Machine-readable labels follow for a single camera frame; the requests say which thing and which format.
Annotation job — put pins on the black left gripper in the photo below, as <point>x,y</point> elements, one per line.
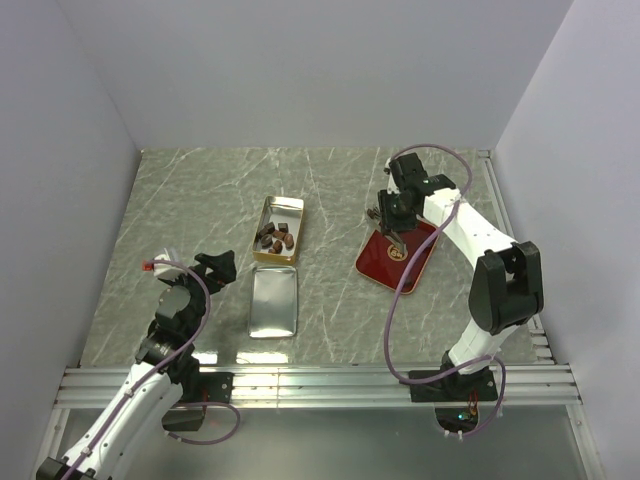
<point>222,266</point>

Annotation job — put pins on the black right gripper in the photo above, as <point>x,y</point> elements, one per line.
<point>387,221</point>

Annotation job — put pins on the silver tin lid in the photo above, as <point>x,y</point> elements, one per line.
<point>274,303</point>

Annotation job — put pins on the metal tweezers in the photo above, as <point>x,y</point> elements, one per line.
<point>397,242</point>

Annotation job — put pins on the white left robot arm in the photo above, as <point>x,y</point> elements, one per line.
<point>165,387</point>

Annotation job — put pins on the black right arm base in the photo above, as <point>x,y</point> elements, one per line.
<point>457,398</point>

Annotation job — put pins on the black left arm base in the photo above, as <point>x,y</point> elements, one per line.
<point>213,387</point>

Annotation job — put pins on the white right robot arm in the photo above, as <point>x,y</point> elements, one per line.
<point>506,289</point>

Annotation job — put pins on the red tin tray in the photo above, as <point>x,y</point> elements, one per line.
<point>382,262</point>

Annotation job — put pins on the gold tin box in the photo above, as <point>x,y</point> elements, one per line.
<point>277,209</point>

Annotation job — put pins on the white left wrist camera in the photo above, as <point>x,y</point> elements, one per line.
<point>163,266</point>

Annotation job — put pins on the aluminium front rail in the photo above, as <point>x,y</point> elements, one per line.
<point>281,387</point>

